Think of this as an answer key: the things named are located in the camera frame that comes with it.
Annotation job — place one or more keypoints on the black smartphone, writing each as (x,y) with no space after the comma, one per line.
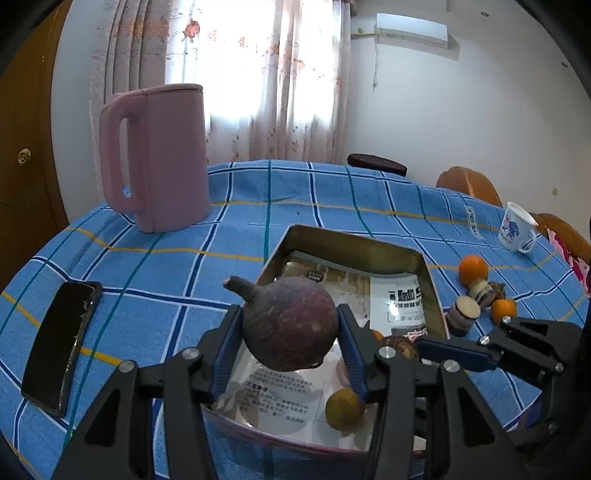
(62,346)

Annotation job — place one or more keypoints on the large orange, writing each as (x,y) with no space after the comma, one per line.
(473,270)

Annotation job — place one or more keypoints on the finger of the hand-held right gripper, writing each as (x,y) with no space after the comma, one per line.
(457,353)

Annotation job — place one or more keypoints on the pink patterned cloth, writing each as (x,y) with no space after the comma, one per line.
(577,263)

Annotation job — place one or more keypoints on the brown cylindrical cake piece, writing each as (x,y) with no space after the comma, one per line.
(461,316)

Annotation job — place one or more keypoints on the small brown fruit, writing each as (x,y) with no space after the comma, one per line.
(498,290)

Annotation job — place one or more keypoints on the dark round stool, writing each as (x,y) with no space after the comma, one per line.
(376,164)

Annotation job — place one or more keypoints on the floral sheer curtain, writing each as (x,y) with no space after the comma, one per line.
(258,78)

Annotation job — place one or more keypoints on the brown scaly fruit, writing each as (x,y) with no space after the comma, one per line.
(398,347)

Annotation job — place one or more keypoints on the blue checked tablecloth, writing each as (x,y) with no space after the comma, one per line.
(184,258)

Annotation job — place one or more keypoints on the white air conditioner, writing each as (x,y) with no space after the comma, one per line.
(411,30)

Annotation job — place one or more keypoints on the brass door lock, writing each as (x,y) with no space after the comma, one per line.
(24,157)

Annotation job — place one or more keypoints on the brown wooden door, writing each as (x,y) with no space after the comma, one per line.
(27,115)

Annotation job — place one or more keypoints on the round purple fruit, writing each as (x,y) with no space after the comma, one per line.
(288,323)

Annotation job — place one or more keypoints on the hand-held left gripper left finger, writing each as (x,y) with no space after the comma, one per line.
(226,344)

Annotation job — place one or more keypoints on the small brown cake piece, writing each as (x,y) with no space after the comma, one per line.
(481,293)

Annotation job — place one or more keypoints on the yellow-green round fruit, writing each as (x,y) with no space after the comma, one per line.
(344,410)

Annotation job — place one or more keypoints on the small orange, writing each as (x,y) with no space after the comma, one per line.
(503,310)

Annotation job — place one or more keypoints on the tiny orange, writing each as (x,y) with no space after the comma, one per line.
(376,335)

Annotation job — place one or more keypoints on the orange wooden chair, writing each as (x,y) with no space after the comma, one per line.
(561,228)
(471,182)

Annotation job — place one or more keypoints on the rectangular metal tin tray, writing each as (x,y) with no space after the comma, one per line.
(323,237)

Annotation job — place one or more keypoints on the white printed packet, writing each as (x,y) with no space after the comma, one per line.
(399,304)

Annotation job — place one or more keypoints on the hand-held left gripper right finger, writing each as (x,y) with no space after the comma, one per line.
(352,350)

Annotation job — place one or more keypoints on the white mug with blue print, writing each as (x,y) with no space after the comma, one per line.
(513,228)

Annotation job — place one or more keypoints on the pink electric kettle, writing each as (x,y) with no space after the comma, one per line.
(171,157)

